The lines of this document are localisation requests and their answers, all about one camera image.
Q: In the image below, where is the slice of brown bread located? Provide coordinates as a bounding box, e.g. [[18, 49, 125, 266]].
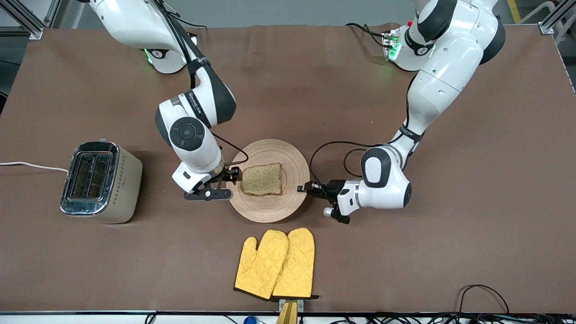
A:
[[240, 162, 284, 197]]

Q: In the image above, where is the round light wooden plate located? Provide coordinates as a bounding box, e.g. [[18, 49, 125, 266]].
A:
[[229, 139, 311, 224]]

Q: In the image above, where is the beige and chrome toaster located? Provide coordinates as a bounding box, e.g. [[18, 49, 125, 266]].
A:
[[60, 140, 143, 225]]

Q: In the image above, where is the yellow quilted oven mitt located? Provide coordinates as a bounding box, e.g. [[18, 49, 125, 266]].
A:
[[234, 229, 289, 301], [272, 227, 319, 300]]

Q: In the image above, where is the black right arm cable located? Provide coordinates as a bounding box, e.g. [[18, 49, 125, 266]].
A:
[[155, 0, 249, 168]]

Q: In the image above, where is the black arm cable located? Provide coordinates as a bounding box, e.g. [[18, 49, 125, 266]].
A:
[[155, 0, 249, 168], [309, 140, 423, 186]]

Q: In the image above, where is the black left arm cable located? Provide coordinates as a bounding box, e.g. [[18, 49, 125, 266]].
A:
[[309, 140, 423, 186]]

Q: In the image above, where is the black right base cable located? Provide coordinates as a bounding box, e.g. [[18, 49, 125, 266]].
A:
[[173, 16, 208, 34]]

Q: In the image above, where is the black base cable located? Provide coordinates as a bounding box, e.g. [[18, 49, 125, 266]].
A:
[[345, 22, 388, 49], [173, 16, 208, 34]]

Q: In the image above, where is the black left base cable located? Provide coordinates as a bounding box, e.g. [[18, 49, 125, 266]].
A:
[[345, 22, 388, 49]]

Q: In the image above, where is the black looped cable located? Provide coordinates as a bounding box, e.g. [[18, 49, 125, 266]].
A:
[[457, 284, 511, 315]]

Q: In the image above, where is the white toaster power cable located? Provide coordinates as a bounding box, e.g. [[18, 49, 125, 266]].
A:
[[0, 161, 69, 173]]

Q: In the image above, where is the aluminium frame profile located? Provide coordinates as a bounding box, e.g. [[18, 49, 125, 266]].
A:
[[0, 0, 45, 40], [538, 0, 576, 36]]

